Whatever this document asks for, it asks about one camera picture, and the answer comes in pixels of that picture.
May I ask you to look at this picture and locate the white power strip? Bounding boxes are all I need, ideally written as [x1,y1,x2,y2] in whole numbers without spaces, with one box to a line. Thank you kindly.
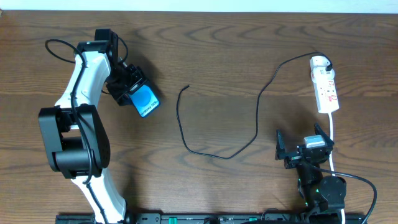
[310,56,340,114]

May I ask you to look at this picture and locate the blue Galaxy smartphone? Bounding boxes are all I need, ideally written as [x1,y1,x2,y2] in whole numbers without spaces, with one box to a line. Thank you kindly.
[129,85,160,118]

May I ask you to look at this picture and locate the white power strip cord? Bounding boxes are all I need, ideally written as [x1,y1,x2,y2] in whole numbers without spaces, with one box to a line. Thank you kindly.
[328,112,346,224]

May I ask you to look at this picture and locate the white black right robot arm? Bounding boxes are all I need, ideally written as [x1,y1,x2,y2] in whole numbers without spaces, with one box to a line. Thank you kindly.
[275,124,346,222]

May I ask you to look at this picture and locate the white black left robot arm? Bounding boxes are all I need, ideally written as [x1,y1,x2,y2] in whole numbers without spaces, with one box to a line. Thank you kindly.
[38,29,160,223]

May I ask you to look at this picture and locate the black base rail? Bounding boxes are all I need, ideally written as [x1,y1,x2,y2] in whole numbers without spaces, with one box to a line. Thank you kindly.
[54,210,365,224]

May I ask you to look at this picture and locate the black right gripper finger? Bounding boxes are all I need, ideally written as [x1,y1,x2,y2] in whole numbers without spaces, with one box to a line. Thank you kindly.
[314,123,335,148]
[275,129,286,160]

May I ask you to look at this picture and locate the black charging cable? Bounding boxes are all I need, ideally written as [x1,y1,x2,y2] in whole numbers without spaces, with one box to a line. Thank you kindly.
[175,51,327,160]

